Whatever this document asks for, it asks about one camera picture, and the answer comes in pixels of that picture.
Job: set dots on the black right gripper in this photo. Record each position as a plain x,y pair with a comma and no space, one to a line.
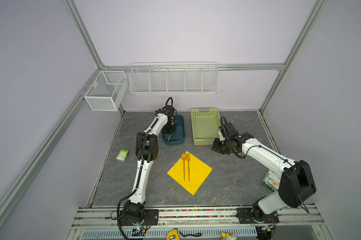
215,148

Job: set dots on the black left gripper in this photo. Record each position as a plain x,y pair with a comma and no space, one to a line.
171,131

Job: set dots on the orange plastic spoon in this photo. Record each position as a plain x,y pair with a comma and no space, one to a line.
184,158

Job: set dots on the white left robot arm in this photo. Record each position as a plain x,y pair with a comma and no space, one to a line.
147,150

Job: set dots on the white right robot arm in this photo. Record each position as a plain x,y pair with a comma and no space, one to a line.
296,183

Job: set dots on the yellow paper napkin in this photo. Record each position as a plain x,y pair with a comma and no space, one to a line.
199,171

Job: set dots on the dark teal plastic tub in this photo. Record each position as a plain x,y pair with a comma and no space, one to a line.
178,137

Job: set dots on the light green perforated basket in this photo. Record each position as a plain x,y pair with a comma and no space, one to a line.
205,125

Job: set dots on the small green box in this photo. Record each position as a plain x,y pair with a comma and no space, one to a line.
122,155

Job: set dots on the colourful tissue packet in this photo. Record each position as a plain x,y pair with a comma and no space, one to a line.
271,181

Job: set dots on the yellow white toy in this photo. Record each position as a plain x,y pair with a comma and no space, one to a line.
228,236

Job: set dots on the yellow handheld device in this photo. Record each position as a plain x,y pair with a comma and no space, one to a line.
173,235

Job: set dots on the white wire wall basket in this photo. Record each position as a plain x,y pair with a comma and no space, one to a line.
166,78

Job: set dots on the white mesh wall box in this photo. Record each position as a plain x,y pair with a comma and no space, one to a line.
106,92

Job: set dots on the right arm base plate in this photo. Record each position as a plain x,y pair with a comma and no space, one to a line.
255,216

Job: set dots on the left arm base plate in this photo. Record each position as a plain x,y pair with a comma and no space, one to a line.
143,217

